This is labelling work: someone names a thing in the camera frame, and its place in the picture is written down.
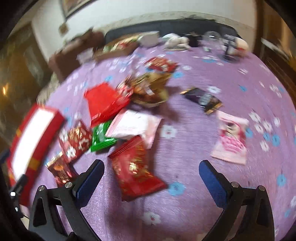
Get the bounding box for black pouch on table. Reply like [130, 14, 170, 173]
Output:
[184, 32, 202, 48]

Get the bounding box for large plain red snack bag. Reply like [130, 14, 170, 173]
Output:
[84, 82, 130, 128]

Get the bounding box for white pink snack bag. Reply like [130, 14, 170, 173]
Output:
[105, 109, 162, 149]

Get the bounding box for small wall plaque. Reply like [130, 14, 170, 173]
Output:
[59, 22, 69, 36]

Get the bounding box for red shallow tray box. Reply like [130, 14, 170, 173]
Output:
[7, 104, 65, 207]

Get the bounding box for white round container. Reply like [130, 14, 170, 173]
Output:
[232, 37, 249, 57]

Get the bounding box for cardboard box of snacks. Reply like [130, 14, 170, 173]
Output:
[93, 33, 141, 62]

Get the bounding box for green snack packet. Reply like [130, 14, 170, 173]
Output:
[90, 120, 117, 152]

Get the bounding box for brown black sesame snack bag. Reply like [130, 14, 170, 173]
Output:
[123, 72, 171, 108]

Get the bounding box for red gold snack bag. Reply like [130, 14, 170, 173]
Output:
[108, 135, 167, 202]

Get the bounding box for framed horse painting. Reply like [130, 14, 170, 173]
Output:
[60, 0, 96, 19]

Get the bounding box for wooden glass cabinet doors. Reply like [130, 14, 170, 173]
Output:
[1, 24, 52, 144]

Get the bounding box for white crumpled cloth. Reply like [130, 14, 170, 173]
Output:
[161, 33, 191, 51]

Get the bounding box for brown armchair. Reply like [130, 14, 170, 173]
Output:
[48, 29, 105, 83]

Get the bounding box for red white flower snack packet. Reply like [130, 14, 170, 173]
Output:
[59, 120, 92, 164]

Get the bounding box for white ceramic mug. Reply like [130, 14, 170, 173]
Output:
[137, 31, 159, 48]

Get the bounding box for purple floral tablecloth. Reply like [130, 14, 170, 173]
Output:
[46, 46, 295, 240]

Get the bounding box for dark purple snack packet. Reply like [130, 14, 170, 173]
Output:
[180, 87, 223, 114]

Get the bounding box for black leather sofa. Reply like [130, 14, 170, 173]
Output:
[104, 18, 239, 43]

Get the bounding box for pink cartoon snack bag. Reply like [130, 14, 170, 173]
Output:
[211, 111, 249, 165]

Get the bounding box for clear glass cup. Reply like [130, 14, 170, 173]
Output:
[203, 31, 223, 52]

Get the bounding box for black phone stand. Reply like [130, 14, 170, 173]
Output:
[222, 34, 239, 63]

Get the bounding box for dark red small snack packet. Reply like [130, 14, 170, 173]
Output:
[45, 152, 78, 187]

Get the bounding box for red jujube snack packet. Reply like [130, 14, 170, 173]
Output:
[144, 57, 178, 73]

